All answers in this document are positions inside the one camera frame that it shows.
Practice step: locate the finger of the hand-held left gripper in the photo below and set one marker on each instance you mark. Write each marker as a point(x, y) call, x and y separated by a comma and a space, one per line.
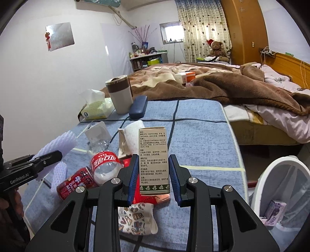
point(48, 160)

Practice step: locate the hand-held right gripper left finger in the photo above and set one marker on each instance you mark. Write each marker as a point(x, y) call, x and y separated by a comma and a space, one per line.
point(132, 180)

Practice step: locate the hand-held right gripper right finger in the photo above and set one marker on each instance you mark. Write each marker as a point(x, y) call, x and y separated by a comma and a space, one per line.
point(174, 180)

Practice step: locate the red medicine box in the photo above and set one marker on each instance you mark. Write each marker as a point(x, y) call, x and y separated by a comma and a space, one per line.
point(150, 199)

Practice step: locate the beige carton with leaf print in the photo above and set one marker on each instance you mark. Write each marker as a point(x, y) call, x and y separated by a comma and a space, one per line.
point(153, 157)

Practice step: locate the plastic bottle with red label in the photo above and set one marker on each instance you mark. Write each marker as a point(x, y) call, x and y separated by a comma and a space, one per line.
point(106, 161)

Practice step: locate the white trash bin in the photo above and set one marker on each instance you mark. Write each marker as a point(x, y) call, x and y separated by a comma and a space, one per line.
point(271, 174)

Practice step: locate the person's left hand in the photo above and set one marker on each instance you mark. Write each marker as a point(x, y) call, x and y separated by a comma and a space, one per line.
point(15, 202)

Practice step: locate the white foam fruit net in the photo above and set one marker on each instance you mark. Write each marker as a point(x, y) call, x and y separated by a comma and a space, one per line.
point(63, 143)

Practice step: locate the red drink can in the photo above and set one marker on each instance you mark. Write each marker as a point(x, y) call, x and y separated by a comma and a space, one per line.
point(75, 183)

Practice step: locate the patterned crumpled wrapper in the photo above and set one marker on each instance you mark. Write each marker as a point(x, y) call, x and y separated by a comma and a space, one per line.
point(135, 218)

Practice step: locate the blue checked tablecloth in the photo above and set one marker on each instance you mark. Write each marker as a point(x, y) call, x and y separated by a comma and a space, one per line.
point(201, 135)

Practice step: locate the green tissue pack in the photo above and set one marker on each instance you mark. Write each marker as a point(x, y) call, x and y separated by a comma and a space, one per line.
point(96, 109)

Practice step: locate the dark blue glasses case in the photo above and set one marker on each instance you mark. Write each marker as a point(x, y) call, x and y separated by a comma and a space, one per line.
point(138, 106)

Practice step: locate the beige tumbler with brown band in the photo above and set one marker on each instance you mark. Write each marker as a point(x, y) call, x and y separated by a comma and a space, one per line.
point(120, 97)

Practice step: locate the yellow patterned bed sheet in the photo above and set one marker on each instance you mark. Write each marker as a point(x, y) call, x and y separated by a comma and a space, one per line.
point(238, 114)

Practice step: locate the wooden bed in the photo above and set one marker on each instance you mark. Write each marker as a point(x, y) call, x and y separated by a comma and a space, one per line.
point(256, 136)

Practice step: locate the brown fleece blanket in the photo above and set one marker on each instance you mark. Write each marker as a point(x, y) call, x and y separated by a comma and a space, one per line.
point(218, 87)

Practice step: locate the orange and white box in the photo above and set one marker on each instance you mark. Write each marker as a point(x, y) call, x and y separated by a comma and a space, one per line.
point(186, 77)

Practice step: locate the purple box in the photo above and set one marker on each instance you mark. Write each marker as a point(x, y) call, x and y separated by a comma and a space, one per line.
point(275, 210)

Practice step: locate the cluttered shelf unit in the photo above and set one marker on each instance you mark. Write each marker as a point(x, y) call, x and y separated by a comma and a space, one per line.
point(135, 64)

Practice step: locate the green box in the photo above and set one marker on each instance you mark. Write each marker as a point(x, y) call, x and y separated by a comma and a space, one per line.
point(153, 62)

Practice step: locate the pale pink duvet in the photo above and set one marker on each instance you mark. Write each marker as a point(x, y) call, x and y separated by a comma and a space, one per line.
point(278, 118)

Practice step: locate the red hanging ornament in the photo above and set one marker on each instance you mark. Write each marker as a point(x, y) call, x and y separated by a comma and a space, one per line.
point(48, 37)

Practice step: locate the brown teddy bear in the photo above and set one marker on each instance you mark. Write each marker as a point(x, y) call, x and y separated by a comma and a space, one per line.
point(218, 48)

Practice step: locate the bare decorative branches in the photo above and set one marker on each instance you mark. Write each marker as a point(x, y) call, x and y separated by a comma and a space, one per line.
point(141, 36)

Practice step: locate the small window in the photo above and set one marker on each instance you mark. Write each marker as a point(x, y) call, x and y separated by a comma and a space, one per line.
point(172, 32)

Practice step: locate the heart print curtain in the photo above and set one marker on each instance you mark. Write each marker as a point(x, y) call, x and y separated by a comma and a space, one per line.
point(201, 24)

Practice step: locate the power strip with plugs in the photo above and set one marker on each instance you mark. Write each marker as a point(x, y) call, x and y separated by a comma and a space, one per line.
point(267, 51)

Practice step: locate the air conditioner pipe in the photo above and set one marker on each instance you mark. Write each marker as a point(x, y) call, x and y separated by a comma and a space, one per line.
point(123, 19)

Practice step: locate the wooden wardrobe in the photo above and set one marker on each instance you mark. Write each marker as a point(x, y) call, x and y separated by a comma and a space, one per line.
point(244, 29)

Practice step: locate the silver wall poster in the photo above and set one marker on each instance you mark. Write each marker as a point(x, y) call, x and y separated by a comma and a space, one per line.
point(61, 36)

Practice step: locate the wall air conditioner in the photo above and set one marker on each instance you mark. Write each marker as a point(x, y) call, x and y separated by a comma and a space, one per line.
point(104, 3)

